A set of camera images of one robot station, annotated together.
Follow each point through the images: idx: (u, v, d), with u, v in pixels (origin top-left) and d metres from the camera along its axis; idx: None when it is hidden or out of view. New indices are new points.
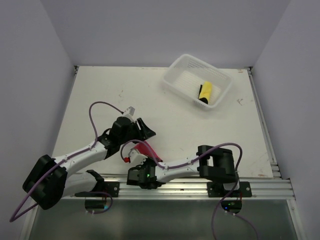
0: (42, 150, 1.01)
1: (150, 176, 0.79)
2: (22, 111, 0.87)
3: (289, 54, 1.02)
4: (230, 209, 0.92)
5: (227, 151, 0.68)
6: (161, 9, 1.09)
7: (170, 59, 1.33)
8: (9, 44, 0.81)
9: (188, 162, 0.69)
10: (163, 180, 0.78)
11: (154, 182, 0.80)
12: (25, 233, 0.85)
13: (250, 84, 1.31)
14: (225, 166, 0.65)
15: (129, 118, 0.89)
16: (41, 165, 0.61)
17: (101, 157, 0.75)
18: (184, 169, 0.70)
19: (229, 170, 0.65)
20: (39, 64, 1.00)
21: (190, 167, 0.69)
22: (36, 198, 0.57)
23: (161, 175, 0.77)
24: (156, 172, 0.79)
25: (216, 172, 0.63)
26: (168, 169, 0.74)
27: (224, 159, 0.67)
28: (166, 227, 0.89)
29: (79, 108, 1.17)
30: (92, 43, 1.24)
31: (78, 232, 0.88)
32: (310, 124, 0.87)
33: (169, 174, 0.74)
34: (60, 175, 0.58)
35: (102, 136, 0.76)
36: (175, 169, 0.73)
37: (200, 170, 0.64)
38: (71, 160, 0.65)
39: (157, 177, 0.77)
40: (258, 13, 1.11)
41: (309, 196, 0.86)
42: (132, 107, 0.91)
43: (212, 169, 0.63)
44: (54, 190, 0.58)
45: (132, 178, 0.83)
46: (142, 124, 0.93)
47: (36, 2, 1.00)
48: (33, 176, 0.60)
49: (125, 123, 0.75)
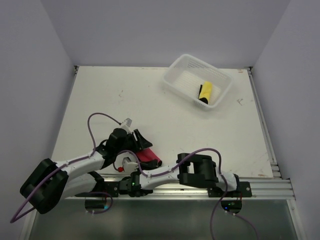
0: (42, 151, 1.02)
1: (136, 184, 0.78)
2: (22, 111, 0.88)
3: (289, 53, 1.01)
4: (230, 209, 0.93)
5: (206, 157, 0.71)
6: (161, 9, 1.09)
7: (170, 59, 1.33)
8: (9, 46, 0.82)
9: (168, 170, 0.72)
10: (148, 188, 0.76)
11: (140, 190, 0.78)
12: (26, 232, 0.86)
13: (250, 84, 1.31)
14: (203, 172, 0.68)
15: (126, 129, 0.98)
16: (43, 168, 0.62)
17: (98, 167, 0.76)
18: (165, 177, 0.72)
19: (209, 176, 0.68)
20: (39, 65, 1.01)
21: (171, 174, 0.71)
22: (35, 201, 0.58)
23: (145, 183, 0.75)
24: (140, 181, 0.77)
25: (194, 178, 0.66)
26: (151, 177, 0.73)
27: (204, 165, 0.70)
28: (165, 227, 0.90)
29: (80, 108, 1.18)
30: (92, 43, 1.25)
31: (78, 232, 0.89)
32: (310, 123, 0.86)
33: (153, 182, 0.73)
34: (61, 179, 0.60)
35: (99, 147, 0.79)
36: (158, 177, 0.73)
37: (180, 177, 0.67)
38: (71, 165, 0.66)
39: (141, 185, 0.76)
40: (258, 12, 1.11)
41: (309, 196, 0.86)
42: (130, 119, 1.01)
43: (190, 176, 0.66)
44: (54, 194, 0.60)
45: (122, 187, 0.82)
46: (138, 135, 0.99)
47: (37, 3, 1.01)
48: (33, 179, 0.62)
49: (121, 134, 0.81)
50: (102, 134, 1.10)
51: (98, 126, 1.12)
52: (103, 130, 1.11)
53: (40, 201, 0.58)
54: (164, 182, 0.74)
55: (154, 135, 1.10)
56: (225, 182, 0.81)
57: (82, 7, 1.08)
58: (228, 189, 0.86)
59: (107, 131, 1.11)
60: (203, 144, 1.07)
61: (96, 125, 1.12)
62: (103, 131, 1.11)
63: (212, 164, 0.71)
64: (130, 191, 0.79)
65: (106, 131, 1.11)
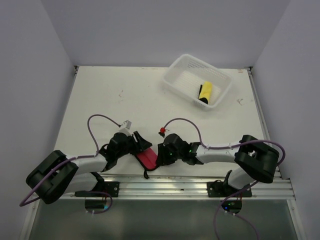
0: (42, 150, 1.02)
1: (192, 152, 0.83)
2: (22, 111, 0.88)
3: (289, 53, 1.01)
4: (230, 209, 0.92)
5: (275, 151, 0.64)
6: (160, 9, 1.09)
7: (170, 59, 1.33)
8: (9, 47, 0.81)
9: (228, 145, 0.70)
10: (201, 158, 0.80)
11: (193, 158, 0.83)
12: (26, 232, 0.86)
13: (250, 84, 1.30)
14: (264, 162, 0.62)
15: (126, 131, 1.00)
16: (53, 158, 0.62)
17: (99, 169, 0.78)
18: (223, 151, 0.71)
19: (269, 168, 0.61)
20: (39, 65, 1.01)
21: (229, 151, 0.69)
22: (42, 190, 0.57)
23: (201, 152, 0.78)
24: (197, 149, 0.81)
25: (253, 162, 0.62)
26: (209, 148, 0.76)
27: (266, 157, 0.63)
28: (166, 227, 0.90)
29: (79, 108, 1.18)
30: (92, 43, 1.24)
31: (78, 232, 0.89)
32: (310, 124, 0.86)
33: (210, 154, 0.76)
34: (71, 169, 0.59)
35: (101, 151, 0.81)
36: (215, 150, 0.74)
37: (237, 155, 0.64)
38: (79, 159, 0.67)
39: (197, 153, 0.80)
40: (258, 12, 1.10)
41: (309, 195, 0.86)
42: (129, 121, 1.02)
43: (249, 158, 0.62)
44: (63, 184, 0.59)
45: (176, 140, 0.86)
46: (138, 136, 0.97)
47: (36, 4, 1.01)
48: (41, 168, 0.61)
49: (121, 139, 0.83)
50: (102, 133, 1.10)
51: (99, 126, 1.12)
52: (103, 130, 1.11)
53: (47, 190, 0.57)
54: (221, 157, 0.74)
55: (154, 134, 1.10)
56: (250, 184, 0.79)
57: (82, 7, 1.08)
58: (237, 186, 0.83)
59: (107, 131, 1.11)
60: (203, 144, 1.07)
61: (96, 125, 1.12)
62: (103, 131, 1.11)
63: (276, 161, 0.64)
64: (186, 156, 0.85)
65: (106, 131, 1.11)
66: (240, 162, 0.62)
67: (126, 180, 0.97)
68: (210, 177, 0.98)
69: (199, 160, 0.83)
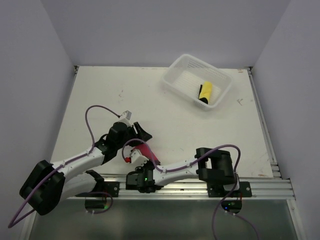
0: (42, 150, 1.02)
1: (148, 180, 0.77)
2: (22, 110, 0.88)
3: (289, 53, 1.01)
4: (230, 209, 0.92)
5: (225, 153, 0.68)
6: (161, 9, 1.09)
7: (170, 59, 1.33)
8: (9, 47, 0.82)
9: (186, 165, 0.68)
10: (161, 183, 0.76)
11: (152, 185, 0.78)
12: (26, 232, 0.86)
13: (250, 84, 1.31)
14: (223, 168, 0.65)
15: (126, 122, 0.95)
16: (39, 170, 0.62)
17: (98, 163, 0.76)
18: (183, 172, 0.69)
19: (229, 172, 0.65)
20: (39, 64, 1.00)
21: (189, 169, 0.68)
22: (35, 203, 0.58)
23: (159, 178, 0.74)
24: (154, 176, 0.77)
25: (215, 174, 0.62)
26: (166, 172, 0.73)
27: (222, 162, 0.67)
28: (166, 227, 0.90)
29: (79, 108, 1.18)
30: (92, 43, 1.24)
31: (78, 232, 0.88)
32: (310, 123, 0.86)
33: (168, 178, 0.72)
34: (58, 180, 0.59)
35: (99, 142, 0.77)
36: (174, 173, 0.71)
37: (199, 173, 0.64)
38: (68, 165, 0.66)
39: (155, 181, 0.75)
40: (257, 12, 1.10)
41: (309, 195, 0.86)
42: (129, 112, 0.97)
43: (211, 170, 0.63)
44: (54, 195, 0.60)
45: (131, 182, 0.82)
46: (138, 128, 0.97)
47: (36, 3, 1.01)
48: (31, 181, 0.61)
49: (121, 128, 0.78)
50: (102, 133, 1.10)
51: (98, 126, 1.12)
52: (103, 130, 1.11)
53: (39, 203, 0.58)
54: (181, 177, 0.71)
55: (154, 135, 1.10)
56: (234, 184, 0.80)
57: (82, 7, 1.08)
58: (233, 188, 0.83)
59: (107, 131, 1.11)
60: (203, 144, 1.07)
61: (96, 125, 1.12)
62: (103, 131, 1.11)
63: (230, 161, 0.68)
64: (143, 187, 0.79)
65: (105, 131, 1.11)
66: (205, 179, 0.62)
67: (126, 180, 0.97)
68: None
69: (158, 185, 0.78)
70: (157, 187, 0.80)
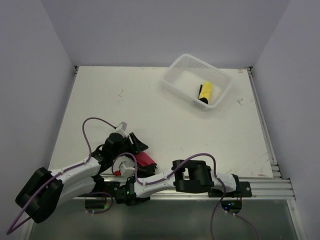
0: (42, 150, 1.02)
1: (130, 193, 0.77)
2: (22, 110, 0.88)
3: (289, 53, 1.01)
4: (230, 209, 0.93)
5: (200, 163, 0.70)
6: (161, 8, 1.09)
7: (170, 59, 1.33)
8: (9, 47, 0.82)
9: (164, 177, 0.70)
10: (143, 196, 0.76)
11: (135, 198, 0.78)
12: (26, 232, 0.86)
13: (250, 84, 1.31)
14: (199, 178, 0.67)
15: (122, 133, 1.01)
16: (38, 177, 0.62)
17: (94, 172, 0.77)
18: (161, 184, 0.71)
19: (204, 181, 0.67)
20: (39, 64, 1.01)
21: (167, 182, 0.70)
22: (31, 210, 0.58)
23: (140, 191, 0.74)
24: (135, 189, 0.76)
25: (190, 185, 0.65)
26: (146, 185, 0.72)
27: (197, 172, 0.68)
28: (166, 227, 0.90)
29: (79, 108, 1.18)
30: (92, 43, 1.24)
31: (78, 232, 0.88)
32: (310, 123, 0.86)
33: (149, 190, 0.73)
34: (56, 187, 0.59)
35: (95, 152, 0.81)
36: (153, 185, 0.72)
37: (176, 184, 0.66)
38: (67, 173, 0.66)
39: (136, 193, 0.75)
40: (258, 12, 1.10)
41: (309, 196, 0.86)
42: (125, 123, 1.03)
43: (186, 180, 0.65)
44: (50, 203, 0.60)
45: (119, 196, 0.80)
46: (134, 138, 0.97)
47: (36, 3, 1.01)
48: (28, 188, 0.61)
49: (117, 140, 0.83)
50: (102, 134, 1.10)
51: (98, 126, 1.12)
52: (102, 130, 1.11)
53: (35, 210, 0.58)
54: (160, 189, 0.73)
55: (154, 135, 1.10)
56: (222, 184, 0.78)
57: (82, 7, 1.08)
58: (227, 189, 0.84)
59: (107, 131, 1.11)
60: (203, 144, 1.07)
61: (96, 125, 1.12)
62: (102, 131, 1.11)
63: (206, 170, 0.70)
64: (125, 200, 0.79)
65: (105, 131, 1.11)
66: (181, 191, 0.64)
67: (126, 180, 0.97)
68: None
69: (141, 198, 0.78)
70: (140, 199, 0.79)
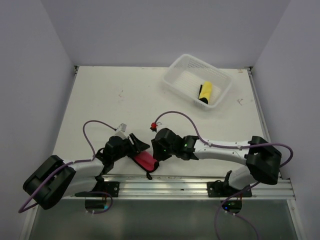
0: (42, 150, 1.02)
1: (188, 146, 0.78)
2: (22, 110, 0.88)
3: (289, 54, 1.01)
4: (230, 209, 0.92)
5: (278, 152, 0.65)
6: (161, 8, 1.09)
7: (170, 59, 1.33)
8: (8, 47, 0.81)
9: (236, 146, 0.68)
10: (199, 155, 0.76)
11: (189, 153, 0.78)
12: (26, 233, 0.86)
13: (250, 84, 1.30)
14: (272, 165, 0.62)
15: (121, 135, 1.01)
16: (49, 164, 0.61)
17: (96, 171, 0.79)
18: (229, 151, 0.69)
19: (275, 171, 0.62)
20: (39, 64, 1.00)
21: (238, 151, 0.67)
22: (40, 195, 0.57)
23: (200, 149, 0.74)
24: (195, 145, 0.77)
25: (262, 166, 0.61)
26: (211, 145, 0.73)
27: (272, 157, 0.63)
28: (165, 227, 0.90)
29: (79, 108, 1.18)
30: (92, 43, 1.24)
31: (78, 232, 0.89)
32: (310, 124, 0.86)
33: (211, 151, 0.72)
34: (69, 173, 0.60)
35: (97, 155, 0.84)
36: (218, 149, 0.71)
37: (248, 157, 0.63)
38: (77, 164, 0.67)
39: (195, 149, 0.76)
40: (258, 12, 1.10)
41: (308, 196, 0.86)
42: (124, 124, 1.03)
43: (259, 160, 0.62)
44: (61, 189, 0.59)
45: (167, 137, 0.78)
46: (134, 138, 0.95)
47: (36, 4, 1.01)
48: (38, 174, 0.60)
49: (117, 143, 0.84)
50: (101, 134, 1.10)
51: (98, 126, 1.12)
52: (102, 130, 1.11)
53: (45, 195, 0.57)
54: (222, 157, 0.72)
55: (154, 135, 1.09)
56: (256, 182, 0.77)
57: (82, 7, 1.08)
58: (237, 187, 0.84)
59: (107, 131, 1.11)
60: None
61: (96, 125, 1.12)
62: (102, 131, 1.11)
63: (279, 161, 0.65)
64: (178, 151, 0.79)
65: (105, 131, 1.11)
66: (250, 165, 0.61)
67: (126, 180, 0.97)
68: (211, 177, 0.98)
69: (194, 155, 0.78)
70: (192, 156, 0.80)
